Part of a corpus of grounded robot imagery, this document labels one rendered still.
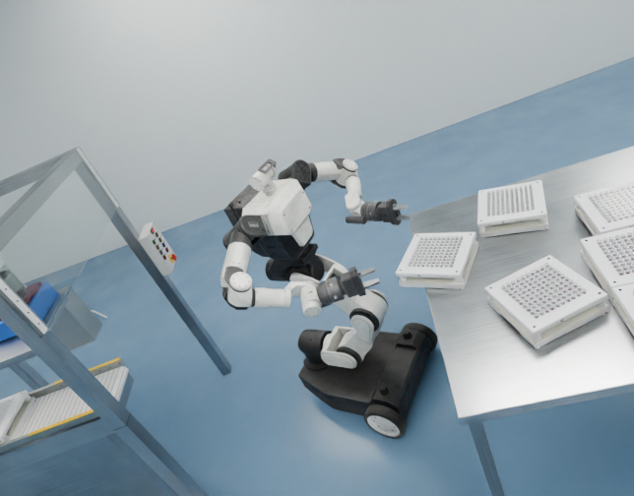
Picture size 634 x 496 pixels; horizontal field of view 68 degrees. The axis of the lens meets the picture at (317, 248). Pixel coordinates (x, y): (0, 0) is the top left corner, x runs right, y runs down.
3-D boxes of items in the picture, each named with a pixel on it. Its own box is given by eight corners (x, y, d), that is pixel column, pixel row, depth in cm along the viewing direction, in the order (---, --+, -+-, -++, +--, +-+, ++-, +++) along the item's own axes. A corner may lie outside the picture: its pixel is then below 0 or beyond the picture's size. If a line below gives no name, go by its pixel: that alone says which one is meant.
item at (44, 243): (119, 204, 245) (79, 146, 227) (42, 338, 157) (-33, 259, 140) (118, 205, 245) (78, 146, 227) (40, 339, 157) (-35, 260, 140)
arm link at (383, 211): (397, 193, 198) (373, 192, 206) (386, 206, 193) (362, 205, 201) (405, 217, 205) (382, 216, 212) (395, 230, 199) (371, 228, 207)
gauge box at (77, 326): (102, 324, 204) (74, 290, 193) (95, 341, 195) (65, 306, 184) (58, 341, 206) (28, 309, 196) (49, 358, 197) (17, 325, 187)
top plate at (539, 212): (541, 183, 190) (541, 179, 189) (547, 217, 172) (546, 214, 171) (478, 194, 201) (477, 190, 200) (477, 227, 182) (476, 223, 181)
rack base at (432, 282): (478, 246, 181) (477, 241, 180) (464, 289, 166) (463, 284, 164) (418, 246, 195) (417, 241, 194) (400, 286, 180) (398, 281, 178)
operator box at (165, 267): (177, 256, 277) (154, 220, 264) (172, 273, 263) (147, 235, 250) (167, 260, 278) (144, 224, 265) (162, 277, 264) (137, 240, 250)
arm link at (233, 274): (217, 284, 159) (229, 236, 174) (214, 305, 169) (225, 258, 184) (250, 291, 161) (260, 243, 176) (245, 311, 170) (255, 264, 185)
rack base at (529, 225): (543, 194, 193) (542, 189, 191) (548, 228, 174) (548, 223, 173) (480, 204, 203) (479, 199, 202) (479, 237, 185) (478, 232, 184)
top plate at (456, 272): (476, 235, 179) (475, 231, 178) (461, 279, 163) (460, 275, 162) (415, 236, 193) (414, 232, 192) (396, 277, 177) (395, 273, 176)
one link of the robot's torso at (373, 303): (368, 340, 218) (285, 284, 220) (382, 312, 229) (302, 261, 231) (383, 326, 206) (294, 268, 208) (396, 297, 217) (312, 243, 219)
